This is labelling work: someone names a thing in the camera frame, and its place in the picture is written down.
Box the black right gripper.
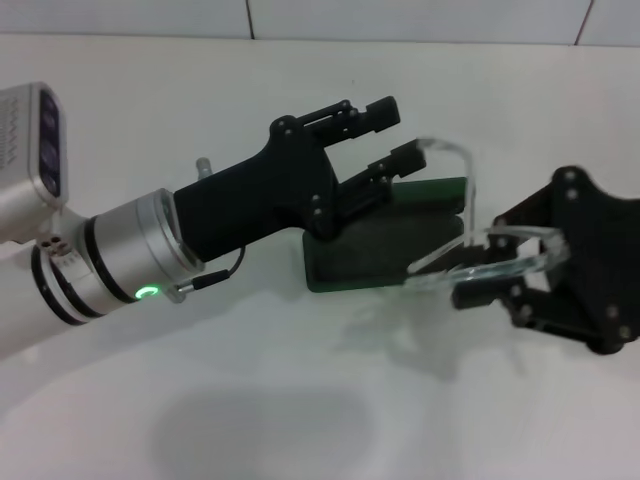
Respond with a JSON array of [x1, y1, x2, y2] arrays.
[[449, 165, 640, 357]]

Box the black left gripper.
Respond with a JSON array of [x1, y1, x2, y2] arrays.
[[172, 94, 403, 264]]

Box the clear white glasses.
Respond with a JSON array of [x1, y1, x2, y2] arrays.
[[402, 135, 572, 297]]

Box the green glasses case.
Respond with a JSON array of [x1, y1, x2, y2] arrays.
[[302, 175, 476, 294]]

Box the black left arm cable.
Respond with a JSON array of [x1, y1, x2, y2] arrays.
[[175, 247, 246, 304]]

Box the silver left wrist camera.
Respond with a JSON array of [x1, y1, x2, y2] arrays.
[[0, 82, 71, 241]]

